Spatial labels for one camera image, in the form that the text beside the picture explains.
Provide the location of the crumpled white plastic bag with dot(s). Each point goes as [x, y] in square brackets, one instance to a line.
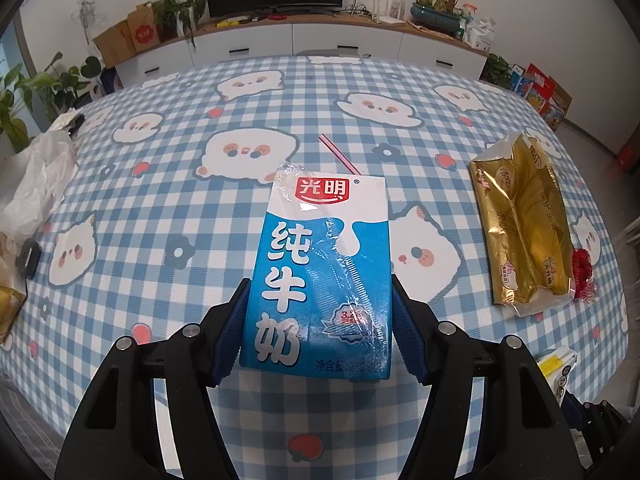
[40, 175]

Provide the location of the crumpled white paper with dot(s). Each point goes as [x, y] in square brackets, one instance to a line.
[62, 122]

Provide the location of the white router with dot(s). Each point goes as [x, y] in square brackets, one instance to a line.
[391, 21]

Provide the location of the white spray bottle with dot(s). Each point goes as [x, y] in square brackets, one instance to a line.
[468, 27]

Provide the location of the leafy green pothos plant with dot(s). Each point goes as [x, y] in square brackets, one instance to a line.
[30, 85]

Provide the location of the blue and white milk carton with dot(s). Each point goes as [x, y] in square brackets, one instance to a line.
[300, 260]

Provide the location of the black plastic clip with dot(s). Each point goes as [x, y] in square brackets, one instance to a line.
[20, 260]

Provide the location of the pink striped straw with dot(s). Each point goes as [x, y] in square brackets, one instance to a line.
[340, 155]

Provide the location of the yellow and white packet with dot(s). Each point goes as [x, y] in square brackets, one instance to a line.
[555, 365]

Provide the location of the blue checkered printed tablecloth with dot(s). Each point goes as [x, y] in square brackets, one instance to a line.
[175, 120]

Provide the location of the red mesh net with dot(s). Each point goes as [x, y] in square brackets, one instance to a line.
[582, 265]

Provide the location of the gold plastic wrapper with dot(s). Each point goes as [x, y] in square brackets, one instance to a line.
[525, 220]

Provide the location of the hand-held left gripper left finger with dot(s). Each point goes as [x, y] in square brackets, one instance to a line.
[232, 330]

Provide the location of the red gift box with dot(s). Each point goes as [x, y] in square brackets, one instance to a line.
[541, 80]

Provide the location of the white paper bag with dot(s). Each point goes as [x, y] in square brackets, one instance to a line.
[482, 35]

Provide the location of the small gold packet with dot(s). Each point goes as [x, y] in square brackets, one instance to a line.
[10, 310]

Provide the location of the colourful printed cardboard box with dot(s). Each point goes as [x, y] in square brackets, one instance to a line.
[557, 110]

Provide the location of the tall green potted plant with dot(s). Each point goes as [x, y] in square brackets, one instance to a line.
[172, 10]

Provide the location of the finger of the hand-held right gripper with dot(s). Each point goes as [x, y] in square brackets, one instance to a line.
[607, 425]

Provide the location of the plain cardboard box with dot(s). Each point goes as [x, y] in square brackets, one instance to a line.
[115, 42]

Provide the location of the blue planter with plants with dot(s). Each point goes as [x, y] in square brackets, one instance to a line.
[435, 16]

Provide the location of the small red object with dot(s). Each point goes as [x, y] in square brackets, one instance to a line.
[627, 160]

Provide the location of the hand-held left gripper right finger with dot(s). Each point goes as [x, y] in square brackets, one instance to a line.
[407, 330]

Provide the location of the blue gift box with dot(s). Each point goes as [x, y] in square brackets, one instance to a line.
[520, 82]

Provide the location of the white television cabinet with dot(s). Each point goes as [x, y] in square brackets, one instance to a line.
[260, 40]

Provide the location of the small green floor plant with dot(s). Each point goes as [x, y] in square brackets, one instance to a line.
[497, 67]

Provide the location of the cardboard box with red print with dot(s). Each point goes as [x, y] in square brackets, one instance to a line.
[145, 30]

